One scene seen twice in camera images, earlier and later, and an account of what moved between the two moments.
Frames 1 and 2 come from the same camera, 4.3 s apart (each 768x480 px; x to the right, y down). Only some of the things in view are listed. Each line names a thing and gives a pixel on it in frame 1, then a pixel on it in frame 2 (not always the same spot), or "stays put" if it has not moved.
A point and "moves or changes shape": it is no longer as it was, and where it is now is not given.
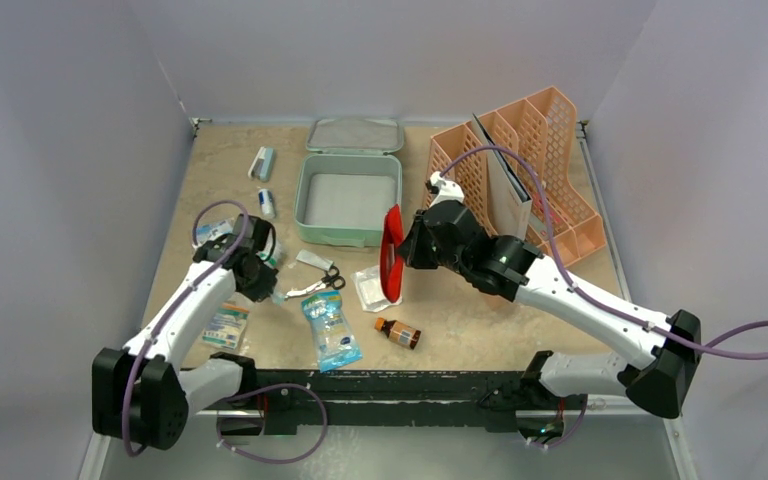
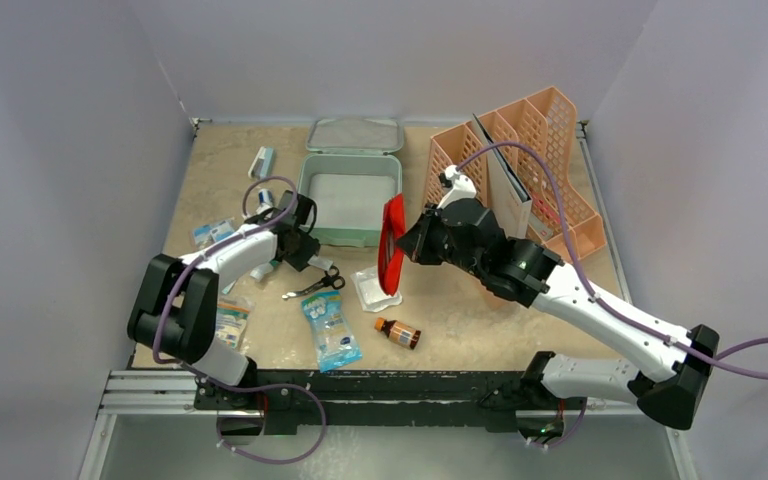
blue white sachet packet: (206, 232) stays put
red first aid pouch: (391, 266) moves or changes shape
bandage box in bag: (226, 325) stays put
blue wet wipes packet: (337, 345) stays put
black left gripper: (266, 283) → (309, 248)
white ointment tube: (313, 260) stays put
